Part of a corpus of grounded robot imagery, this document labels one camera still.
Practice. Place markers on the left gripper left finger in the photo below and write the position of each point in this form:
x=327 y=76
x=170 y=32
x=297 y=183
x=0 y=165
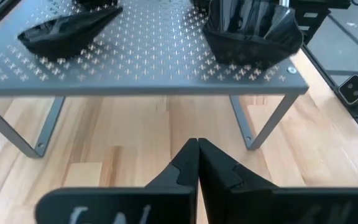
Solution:
x=172 y=186

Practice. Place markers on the black teardrop mini plate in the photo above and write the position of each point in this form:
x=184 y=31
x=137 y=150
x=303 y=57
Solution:
x=64 y=51
x=70 y=26

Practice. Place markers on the black small square mini plate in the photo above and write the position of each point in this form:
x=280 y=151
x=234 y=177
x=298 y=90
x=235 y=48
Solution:
x=96 y=2

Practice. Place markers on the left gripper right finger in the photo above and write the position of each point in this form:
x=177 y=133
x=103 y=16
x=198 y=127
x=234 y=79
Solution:
x=222 y=186

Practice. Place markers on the grey perforated metal shelf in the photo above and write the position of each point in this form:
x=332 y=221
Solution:
x=154 y=62

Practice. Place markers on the small black table camera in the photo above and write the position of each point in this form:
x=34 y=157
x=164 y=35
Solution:
x=353 y=90

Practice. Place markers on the black wavy square mini plate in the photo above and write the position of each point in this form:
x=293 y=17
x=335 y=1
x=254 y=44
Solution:
x=253 y=17
x=247 y=51

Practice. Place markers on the black slotted bracket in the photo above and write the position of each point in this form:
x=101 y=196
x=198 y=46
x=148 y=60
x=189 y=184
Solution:
x=312 y=20

